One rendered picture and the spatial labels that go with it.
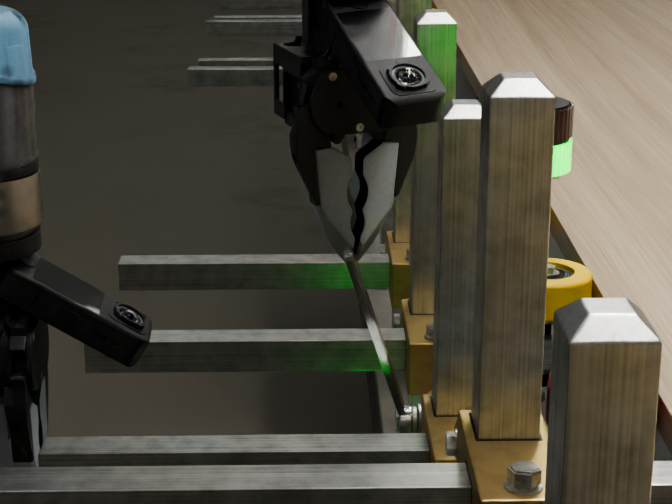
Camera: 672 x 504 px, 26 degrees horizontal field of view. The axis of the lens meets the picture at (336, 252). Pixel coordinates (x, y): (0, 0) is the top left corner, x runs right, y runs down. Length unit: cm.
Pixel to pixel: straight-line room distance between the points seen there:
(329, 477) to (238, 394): 249
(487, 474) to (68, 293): 37
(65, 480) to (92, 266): 337
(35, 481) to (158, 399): 247
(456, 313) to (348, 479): 29
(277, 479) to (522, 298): 17
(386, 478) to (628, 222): 73
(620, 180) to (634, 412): 109
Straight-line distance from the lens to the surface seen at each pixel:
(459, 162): 104
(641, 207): 155
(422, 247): 132
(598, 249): 140
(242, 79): 251
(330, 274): 155
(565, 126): 104
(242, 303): 385
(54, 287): 103
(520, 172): 79
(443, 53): 128
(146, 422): 318
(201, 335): 132
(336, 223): 102
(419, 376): 128
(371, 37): 97
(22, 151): 100
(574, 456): 57
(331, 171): 101
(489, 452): 82
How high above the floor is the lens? 133
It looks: 18 degrees down
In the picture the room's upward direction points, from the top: straight up
